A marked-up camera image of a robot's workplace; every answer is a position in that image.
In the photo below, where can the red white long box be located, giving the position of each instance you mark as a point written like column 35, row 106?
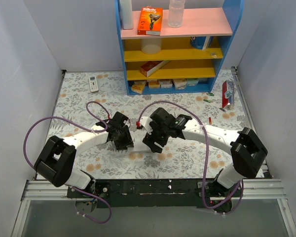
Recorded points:
column 151, row 67

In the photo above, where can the white bottle on shelf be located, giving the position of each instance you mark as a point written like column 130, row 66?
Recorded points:
column 126, row 14

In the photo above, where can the floral tablecloth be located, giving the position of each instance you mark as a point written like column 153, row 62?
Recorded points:
column 77, row 108

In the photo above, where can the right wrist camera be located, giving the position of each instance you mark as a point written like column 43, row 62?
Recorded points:
column 144, row 123

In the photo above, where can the orange razor box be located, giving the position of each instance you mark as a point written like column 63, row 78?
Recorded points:
column 150, row 21

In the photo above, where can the blue white can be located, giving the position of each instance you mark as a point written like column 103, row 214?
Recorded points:
column 201, row 42

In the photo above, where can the white tan small box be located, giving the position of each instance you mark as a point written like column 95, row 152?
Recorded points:
column 179, row 84

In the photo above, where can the small white remote control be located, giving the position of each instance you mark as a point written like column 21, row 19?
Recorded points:
column 93, row 84

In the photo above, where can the pale green small box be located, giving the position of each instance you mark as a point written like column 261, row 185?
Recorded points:
column 192, row 82

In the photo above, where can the yellow orange small box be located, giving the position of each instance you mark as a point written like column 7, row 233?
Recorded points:
column 138, row 88

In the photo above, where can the red toothpaste box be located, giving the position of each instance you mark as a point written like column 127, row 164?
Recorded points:
column 228, row 94

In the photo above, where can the blue shelf unit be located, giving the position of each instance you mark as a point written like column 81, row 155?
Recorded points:
column 185, row 61

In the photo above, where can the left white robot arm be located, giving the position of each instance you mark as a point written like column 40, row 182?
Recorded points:
column 56, row 160

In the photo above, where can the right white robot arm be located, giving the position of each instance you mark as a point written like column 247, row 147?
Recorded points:
column 246, row 149

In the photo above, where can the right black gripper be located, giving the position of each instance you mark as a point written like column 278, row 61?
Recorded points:
column 155, row 139

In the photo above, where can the grey white remote control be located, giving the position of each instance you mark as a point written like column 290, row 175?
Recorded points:
column 138, row 149

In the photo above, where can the white orange small box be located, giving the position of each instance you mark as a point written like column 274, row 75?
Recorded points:
column 153, row 84

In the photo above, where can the clear plastic bottle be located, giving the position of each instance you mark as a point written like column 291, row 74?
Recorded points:
column 175, row 14

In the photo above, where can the white translucent cup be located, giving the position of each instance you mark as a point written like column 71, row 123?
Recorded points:
column 151, row 46

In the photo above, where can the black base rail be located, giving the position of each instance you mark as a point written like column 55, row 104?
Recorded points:
column 153, row 192

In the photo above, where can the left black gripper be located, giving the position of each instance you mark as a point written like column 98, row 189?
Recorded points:
column 122, row 138

